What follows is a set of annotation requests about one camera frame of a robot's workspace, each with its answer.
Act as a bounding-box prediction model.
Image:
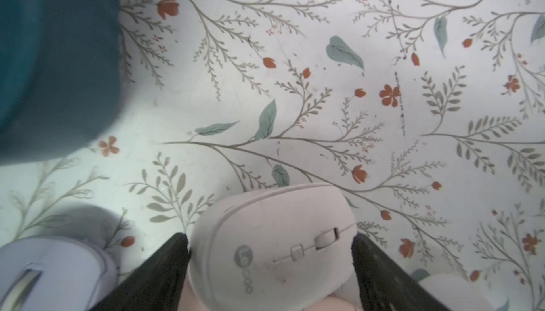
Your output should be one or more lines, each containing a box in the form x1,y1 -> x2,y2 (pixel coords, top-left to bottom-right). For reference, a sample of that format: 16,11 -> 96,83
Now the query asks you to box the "teal storage box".
1,0 -> 121,165

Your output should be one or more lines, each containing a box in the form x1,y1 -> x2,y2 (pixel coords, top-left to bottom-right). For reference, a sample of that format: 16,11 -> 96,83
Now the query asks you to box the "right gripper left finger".
91,233 -> 191,311

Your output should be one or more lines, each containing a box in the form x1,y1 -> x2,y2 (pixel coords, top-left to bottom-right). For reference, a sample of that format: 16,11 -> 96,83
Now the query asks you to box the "purple mouse centre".
1,236 -> 117,310

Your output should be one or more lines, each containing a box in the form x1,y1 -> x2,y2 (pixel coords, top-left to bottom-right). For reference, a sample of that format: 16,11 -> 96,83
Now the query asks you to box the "white mouse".
420,274 -> 495,311
188,183 -> 357,310

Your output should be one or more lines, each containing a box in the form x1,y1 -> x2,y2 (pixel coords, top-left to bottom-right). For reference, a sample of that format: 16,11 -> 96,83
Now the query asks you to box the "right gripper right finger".
351,233 -> 448,311

